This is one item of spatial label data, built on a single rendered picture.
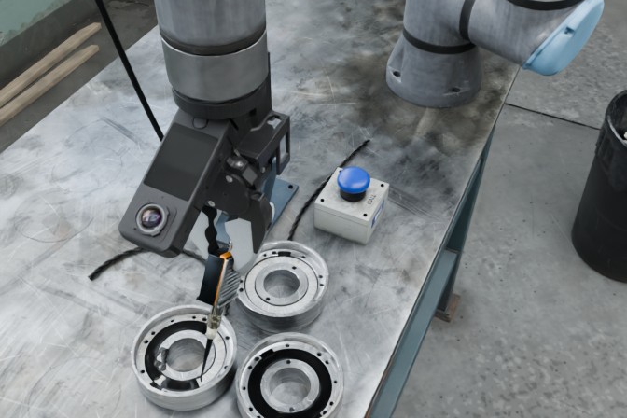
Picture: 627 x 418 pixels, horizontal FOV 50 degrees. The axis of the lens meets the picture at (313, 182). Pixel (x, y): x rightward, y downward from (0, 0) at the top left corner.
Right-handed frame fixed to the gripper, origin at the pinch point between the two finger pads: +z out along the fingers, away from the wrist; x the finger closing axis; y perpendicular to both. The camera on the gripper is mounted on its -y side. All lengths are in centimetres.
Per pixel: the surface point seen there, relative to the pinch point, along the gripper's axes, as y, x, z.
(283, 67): 48, 18, 14
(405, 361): 40, -12, 69
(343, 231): 18.6, -5.0, 12.2
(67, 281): -0.8, 21.4, 13.3
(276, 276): 8.7, -0.8, 11.7
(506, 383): 59, -33, 93
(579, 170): 141, -38, 94
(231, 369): -4.7, -2.6, 9.7
